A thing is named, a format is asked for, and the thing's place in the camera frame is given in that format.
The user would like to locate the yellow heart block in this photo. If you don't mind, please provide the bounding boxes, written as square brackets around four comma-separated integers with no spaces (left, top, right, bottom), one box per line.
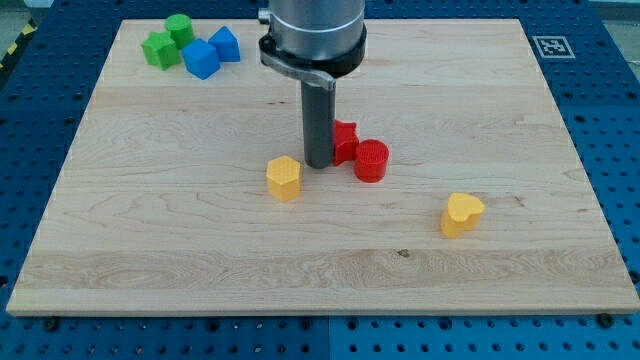
[440,192,485,238]

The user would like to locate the yellow hexagon block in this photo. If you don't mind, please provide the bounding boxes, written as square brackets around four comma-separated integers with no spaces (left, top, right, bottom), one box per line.
[266,155,302,201]

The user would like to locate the red star block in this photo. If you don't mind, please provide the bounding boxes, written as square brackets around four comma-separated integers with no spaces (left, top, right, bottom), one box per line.
[333,120,359,166]

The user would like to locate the red cylinder block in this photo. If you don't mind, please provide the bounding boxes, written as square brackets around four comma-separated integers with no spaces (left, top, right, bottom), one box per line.
[354,139,389,183]

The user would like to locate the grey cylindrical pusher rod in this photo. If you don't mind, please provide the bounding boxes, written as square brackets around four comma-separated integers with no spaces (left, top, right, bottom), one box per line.
[301,82,335,169]

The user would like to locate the wooden board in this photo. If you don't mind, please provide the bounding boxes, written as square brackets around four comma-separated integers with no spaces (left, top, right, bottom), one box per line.
[7,19,639,317]

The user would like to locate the blue pentagon block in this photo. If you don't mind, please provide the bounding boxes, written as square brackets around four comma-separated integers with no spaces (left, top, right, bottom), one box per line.
[208,26,241,62]

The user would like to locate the blue cube block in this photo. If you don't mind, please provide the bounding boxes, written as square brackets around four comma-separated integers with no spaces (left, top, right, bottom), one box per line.
[181,39,221,80]

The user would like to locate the green star block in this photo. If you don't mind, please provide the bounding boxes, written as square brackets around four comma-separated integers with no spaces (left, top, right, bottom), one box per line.
[141,32,181,70]

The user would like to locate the green cylinder block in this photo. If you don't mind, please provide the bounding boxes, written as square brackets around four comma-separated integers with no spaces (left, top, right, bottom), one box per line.
[164,13,195,50]

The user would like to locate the white fiducial marker tag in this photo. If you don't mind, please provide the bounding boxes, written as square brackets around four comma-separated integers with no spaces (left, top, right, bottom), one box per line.
[532,35,575,59]

